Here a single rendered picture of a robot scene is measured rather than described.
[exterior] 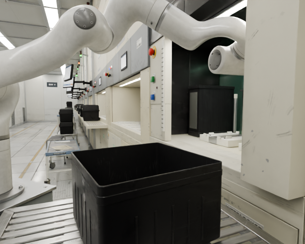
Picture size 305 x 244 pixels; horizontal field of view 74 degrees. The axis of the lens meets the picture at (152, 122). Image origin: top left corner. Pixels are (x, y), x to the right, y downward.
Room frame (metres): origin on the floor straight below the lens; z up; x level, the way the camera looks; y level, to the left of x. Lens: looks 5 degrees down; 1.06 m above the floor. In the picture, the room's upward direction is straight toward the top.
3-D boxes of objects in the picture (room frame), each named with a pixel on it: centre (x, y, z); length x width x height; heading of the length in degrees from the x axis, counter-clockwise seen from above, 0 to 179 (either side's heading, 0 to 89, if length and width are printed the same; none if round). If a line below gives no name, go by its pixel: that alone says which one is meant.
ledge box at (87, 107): (3.40, 1.04, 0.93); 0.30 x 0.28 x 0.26; 19
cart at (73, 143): (2.99, 1.32, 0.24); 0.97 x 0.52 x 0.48; 24
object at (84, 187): (0.48, 0.03, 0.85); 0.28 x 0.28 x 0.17; 30
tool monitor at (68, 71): (3.82, 1.38, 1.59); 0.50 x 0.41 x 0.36; 112
